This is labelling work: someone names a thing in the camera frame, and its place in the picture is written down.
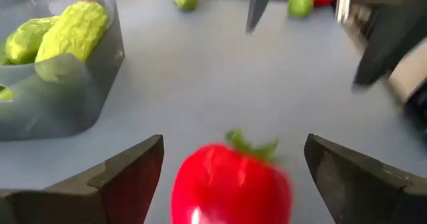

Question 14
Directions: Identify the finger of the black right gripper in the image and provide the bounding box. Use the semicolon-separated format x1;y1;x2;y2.
246;0;276;34
353;0;427;86

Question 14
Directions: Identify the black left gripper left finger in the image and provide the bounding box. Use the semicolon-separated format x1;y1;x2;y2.
0;133;165;224

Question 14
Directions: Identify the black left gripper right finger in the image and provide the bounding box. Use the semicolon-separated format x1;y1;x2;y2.
304;133;427;224

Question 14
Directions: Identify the green toy cucumber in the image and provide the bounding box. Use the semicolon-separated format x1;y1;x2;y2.
35;0;110;63
5;15;61;65

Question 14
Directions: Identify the dark grey plastic basket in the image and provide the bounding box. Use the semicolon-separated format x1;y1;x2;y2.
0;0;125;141

